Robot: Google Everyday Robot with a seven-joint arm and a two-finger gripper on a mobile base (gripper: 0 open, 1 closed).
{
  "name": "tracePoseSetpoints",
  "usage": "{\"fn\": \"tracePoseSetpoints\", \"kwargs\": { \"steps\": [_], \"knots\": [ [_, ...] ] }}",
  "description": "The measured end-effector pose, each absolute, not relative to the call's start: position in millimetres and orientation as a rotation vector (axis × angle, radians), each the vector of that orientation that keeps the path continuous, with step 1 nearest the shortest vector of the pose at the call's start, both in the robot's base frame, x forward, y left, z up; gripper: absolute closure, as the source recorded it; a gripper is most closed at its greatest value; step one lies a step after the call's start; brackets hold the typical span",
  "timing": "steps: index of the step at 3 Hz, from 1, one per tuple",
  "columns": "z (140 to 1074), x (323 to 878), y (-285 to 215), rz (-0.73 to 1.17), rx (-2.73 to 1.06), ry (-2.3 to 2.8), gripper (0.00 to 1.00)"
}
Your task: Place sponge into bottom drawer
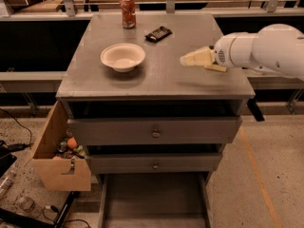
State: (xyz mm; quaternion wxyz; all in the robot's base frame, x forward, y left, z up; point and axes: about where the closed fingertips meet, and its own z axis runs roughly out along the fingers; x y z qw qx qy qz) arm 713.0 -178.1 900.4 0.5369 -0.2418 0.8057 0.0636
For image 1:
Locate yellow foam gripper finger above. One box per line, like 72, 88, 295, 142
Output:
180, 47, 215, 67

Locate green and yellow sponge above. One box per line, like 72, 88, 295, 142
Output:
204, 64, 227, 72

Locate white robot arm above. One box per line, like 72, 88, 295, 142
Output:
180, 24, 304, 80

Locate grey wooden drawer cabinet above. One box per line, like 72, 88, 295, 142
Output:
55, 12, 257, 228

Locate grey top drawer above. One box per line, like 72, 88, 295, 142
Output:
67, 117, 242, 145

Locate grey open bottom drawer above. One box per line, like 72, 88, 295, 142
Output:
98, 173, 213, 228

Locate grey middle drawer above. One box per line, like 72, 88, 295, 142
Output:
86, 153, 222, 174

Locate black snack bar wrapper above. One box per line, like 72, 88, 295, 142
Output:
145, 26, 172, 43

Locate white paper bowl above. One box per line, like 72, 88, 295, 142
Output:
100, 43, 145, 72

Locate orange soda can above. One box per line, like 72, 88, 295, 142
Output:
120, 0, 136, 29

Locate orange fruit in box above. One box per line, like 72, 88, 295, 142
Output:
66, 137, 78, 149

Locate metal can in box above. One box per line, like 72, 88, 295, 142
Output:
57, 141, 67, 153

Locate cardboard box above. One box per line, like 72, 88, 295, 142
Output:
32, 102, 91, 191

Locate glass jar on floor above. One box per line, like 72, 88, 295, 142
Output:
18, 197, 35, 213

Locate clear plastic bottle on floor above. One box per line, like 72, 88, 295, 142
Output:
0, 170, 16, 199

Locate black metal stand base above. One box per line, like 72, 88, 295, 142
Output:
0, 191, 79, 228

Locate black power cable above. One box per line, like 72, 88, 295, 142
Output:
0, 107, 34, 153

